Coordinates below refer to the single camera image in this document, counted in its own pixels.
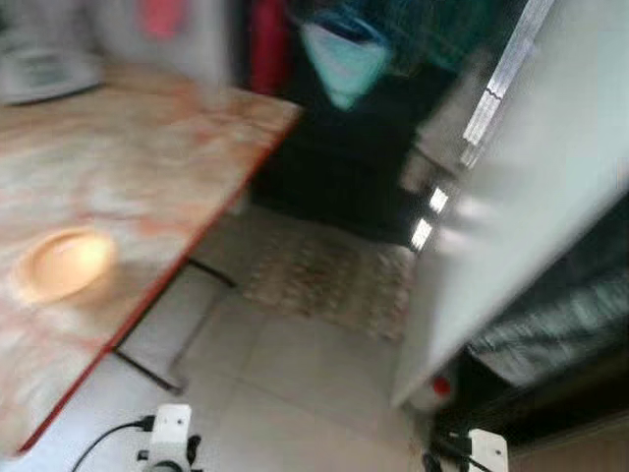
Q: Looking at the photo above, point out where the white bag with red print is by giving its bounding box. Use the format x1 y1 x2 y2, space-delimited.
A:
93 0 242 85

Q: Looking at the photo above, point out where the pink marble table red edge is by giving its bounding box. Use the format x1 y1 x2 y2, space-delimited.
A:
0 64 303 458

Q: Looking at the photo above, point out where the white countertop appliance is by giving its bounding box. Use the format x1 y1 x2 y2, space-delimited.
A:
0 44 104 104

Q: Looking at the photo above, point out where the patterned floor mat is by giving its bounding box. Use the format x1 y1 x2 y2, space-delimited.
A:
241 236 414 340

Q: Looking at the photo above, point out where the teal hanging bag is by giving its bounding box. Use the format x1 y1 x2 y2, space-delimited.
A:
300 10 394 109

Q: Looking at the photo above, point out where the beige round bowl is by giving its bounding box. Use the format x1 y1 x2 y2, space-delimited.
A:
15 228 117 304

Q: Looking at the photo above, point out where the white bottle red cap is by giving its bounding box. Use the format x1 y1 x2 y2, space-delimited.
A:
408 374 455 409

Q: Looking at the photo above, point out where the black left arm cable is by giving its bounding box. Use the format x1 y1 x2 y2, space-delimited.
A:
71 418 156 472

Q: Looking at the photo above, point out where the tall red object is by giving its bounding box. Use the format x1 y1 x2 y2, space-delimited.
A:
246 0 291 94

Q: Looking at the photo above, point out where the white fridge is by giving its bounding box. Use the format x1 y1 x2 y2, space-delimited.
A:
391 0 629 409

